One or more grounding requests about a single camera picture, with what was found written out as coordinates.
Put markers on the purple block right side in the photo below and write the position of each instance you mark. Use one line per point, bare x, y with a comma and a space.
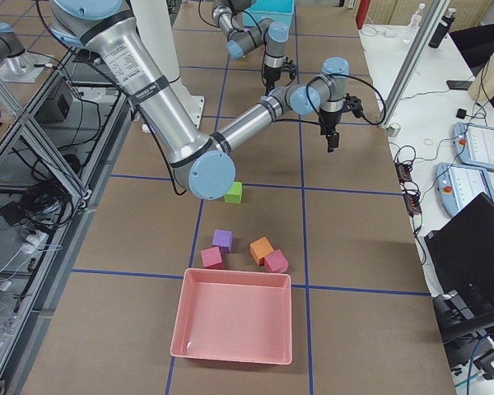
223, 239

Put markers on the pink plastic tray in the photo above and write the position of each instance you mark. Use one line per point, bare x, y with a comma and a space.
234, 316

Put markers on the near teach pendant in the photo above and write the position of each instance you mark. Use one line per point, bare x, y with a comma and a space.
458, 185

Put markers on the black water bottle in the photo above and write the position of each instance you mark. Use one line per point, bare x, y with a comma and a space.
442, 28

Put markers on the far teach pendant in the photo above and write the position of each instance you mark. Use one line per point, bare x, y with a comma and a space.
474, 144

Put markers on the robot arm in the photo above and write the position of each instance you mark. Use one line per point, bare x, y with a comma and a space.
271, 36
199, 162

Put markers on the teach pendant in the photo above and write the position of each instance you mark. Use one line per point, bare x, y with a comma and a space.
458, 185
474, 144

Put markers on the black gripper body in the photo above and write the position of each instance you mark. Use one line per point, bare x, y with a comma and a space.
271, 76
328, 122

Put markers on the magenta block right side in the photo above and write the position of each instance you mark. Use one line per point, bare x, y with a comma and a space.
276, 262

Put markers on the green foam block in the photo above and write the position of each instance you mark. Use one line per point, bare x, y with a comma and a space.
235, 193

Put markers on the black laptop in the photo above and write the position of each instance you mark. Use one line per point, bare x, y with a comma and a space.
462, 251

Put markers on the orange block right side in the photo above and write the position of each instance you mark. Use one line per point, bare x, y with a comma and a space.
259, 249

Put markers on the cyan plastic bin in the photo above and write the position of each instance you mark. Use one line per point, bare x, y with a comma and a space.
276, 10

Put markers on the aluminium frame post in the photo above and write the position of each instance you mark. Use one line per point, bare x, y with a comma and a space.
414, 54

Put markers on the magenta block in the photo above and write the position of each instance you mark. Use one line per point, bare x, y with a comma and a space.
211, 258
276, 262

